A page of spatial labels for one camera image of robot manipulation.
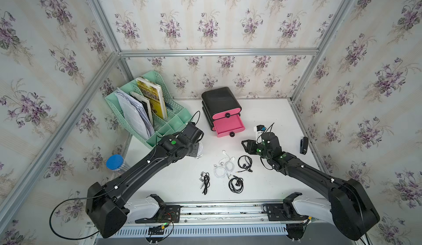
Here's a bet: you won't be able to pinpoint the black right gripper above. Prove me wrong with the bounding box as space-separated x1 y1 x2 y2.
240 139 271 161

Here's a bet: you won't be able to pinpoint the pink top drawer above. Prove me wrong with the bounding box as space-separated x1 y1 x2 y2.
212 107 242 120

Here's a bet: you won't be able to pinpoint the white earphones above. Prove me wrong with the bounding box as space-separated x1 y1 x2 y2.
194 142 203 159
213 150 235 179

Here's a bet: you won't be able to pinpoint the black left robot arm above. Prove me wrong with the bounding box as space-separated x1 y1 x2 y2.
86 122 204 238

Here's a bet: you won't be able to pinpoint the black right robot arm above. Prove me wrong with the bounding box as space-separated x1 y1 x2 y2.
241 132 380 241

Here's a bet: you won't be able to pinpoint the black earphones upper right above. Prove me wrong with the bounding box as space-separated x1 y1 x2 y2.
237 155 253 173

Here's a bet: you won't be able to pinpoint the black earphones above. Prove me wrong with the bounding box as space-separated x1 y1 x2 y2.
228 176 244 194
200 171 211 195
237 155 253 173

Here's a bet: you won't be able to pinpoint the black earphones left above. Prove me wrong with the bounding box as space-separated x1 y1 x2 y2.
200 171 211 195

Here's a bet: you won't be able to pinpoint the black earphones lower right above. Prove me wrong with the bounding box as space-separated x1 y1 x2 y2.
228 176 244 194

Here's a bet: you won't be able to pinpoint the black drawer cabinet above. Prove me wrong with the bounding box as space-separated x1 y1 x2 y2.
201 87 241 132

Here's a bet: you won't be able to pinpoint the green desk organizer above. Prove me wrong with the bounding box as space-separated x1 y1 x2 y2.
104 71 192 149

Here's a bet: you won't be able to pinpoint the black stapler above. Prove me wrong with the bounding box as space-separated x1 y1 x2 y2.
300 136 309 155

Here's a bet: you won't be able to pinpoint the black white notebook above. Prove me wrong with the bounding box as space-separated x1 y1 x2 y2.
130 91 154 126

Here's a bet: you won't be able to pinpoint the white paper stack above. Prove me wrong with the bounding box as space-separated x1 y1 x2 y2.
115 89 155 140

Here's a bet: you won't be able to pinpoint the yellow book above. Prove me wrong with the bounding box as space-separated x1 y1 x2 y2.
136 77 168 120

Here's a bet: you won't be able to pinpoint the blue lid container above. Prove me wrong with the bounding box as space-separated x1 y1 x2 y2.
106 154 130 174

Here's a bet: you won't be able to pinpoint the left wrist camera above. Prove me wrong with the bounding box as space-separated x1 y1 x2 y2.
181 122 204 144

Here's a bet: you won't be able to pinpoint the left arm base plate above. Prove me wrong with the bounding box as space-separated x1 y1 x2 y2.
134 194 181 224

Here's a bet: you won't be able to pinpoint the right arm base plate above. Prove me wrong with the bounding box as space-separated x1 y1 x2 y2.
263 192 309 221

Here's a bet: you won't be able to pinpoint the aluminium front rail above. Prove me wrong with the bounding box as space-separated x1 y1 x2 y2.
78 200 363 245

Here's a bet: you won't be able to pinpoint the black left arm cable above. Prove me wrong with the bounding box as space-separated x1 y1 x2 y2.
49 197 100 241

